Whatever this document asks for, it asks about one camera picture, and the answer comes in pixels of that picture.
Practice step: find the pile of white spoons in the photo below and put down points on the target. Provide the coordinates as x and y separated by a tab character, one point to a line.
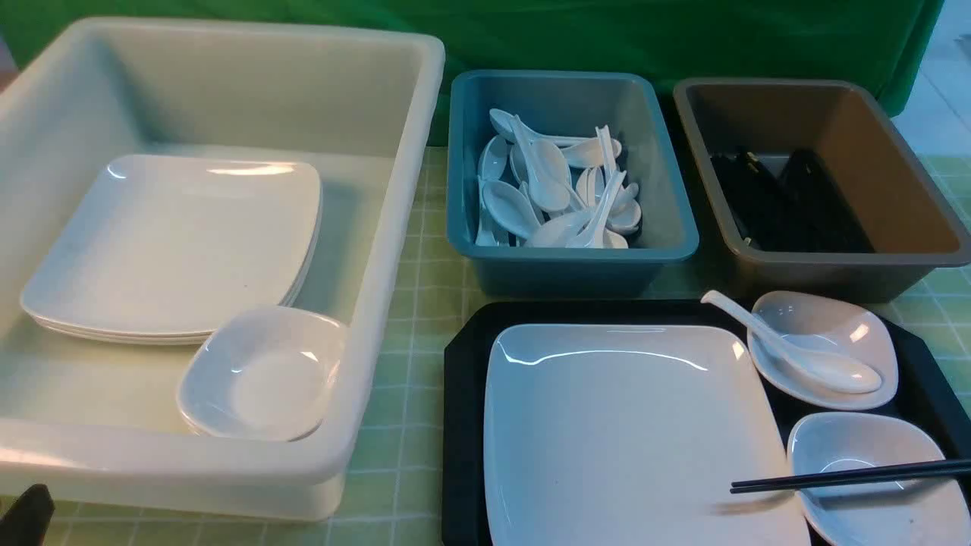
548	191

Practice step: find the green backdrop cloth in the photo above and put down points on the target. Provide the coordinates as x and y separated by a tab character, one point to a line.
877	45

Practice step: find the stacked white square plates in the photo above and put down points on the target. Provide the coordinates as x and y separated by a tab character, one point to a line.
164	249

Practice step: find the pile of black chopsticks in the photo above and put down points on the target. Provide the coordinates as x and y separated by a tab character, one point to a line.
799	210

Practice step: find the white ceramic soup spoon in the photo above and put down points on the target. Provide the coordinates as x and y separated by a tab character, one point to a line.
835	371

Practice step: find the green checked tablecloth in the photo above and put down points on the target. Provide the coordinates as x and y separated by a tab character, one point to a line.
392	495

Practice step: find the large white plastic tub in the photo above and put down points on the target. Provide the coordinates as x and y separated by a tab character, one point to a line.
356	104

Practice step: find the teal plastic bin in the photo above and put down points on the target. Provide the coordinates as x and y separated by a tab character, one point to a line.
570	103

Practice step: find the grey-brown plastic bin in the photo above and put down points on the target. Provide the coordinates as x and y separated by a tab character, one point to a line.
901	210

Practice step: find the large white square plate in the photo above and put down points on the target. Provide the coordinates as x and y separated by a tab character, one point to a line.
630	435

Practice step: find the black chopsticks pair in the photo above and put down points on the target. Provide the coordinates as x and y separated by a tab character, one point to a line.
880	474

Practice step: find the black serving tray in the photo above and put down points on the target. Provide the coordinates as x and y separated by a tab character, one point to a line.
924	397

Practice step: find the white sauce dish in tub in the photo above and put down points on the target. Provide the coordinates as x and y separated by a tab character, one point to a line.
265	375

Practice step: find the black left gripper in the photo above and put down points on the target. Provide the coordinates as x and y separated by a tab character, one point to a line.
27	520

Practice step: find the white sauce dish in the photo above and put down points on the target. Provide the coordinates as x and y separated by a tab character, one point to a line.
265	375
920	512
818	323

